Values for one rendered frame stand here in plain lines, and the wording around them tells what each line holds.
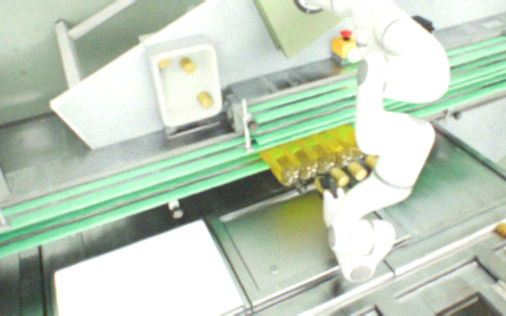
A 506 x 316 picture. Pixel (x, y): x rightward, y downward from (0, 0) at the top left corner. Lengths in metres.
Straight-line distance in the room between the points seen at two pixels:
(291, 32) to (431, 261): 0.74
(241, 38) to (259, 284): 0.70
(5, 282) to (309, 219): 0.83
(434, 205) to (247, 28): 0.77
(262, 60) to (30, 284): 0.89
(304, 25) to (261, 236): 0.62
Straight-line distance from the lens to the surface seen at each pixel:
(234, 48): 1.45
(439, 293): 1.33
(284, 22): 1.40
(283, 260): 1.30
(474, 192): 1.61
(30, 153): 1.96
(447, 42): 1.79
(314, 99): 1.42
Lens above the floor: 2.00
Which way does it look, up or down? 50 degrees down
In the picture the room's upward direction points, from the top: 137 degrees clockwise
